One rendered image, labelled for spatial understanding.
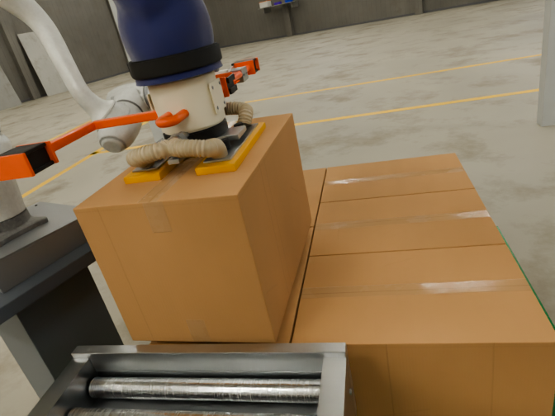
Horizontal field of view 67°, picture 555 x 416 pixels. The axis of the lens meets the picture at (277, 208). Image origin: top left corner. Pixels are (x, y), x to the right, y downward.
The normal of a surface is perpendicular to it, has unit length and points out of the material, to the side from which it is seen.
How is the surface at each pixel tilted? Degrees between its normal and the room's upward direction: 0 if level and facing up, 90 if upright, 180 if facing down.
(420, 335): 0
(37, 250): 90
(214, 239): 91
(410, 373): 90
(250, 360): 90
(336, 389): 0
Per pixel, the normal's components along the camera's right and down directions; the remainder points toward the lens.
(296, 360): -0.18, 0.45
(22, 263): 0.84, 0.07
